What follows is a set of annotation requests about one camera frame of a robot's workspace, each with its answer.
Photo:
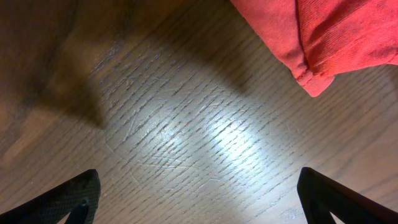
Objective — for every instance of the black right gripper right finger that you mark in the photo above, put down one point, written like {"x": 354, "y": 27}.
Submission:
{"x": 323, "y": 198}

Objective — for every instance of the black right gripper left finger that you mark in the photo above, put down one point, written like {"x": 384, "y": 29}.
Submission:
{"x": 77, "y": 199}

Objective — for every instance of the red garment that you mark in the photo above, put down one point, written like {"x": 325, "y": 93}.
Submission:
{"x": 319, "y": 39}

